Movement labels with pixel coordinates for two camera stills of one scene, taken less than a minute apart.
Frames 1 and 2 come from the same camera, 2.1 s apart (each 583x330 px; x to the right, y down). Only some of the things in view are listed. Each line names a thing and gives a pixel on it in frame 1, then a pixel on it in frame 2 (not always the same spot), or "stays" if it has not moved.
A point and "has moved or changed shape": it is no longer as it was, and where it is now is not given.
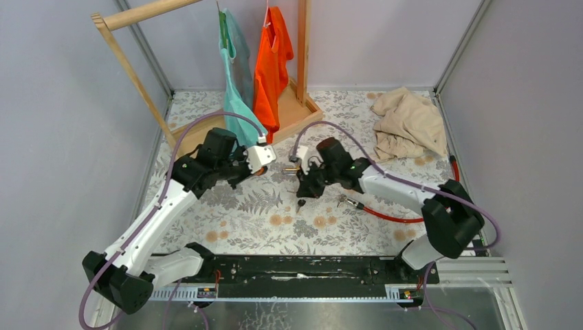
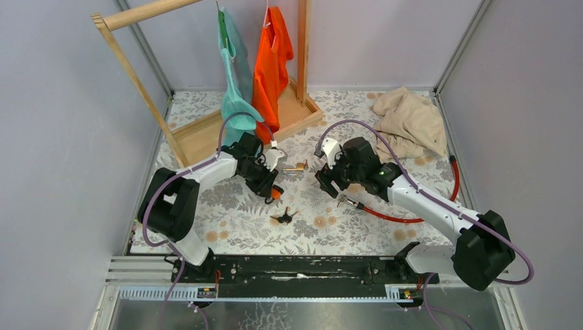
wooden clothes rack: (291, 114) stays
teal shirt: (238, 82) stays
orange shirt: (271, 71) stays
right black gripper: (307, 188) to (326, 176)
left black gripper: (247, 171) to (263, 187)
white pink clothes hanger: (269, 23) stays
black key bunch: (300, 203) to (285, 218)
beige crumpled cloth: (410, 124) stays
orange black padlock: (261, 170) has moved or changed shape
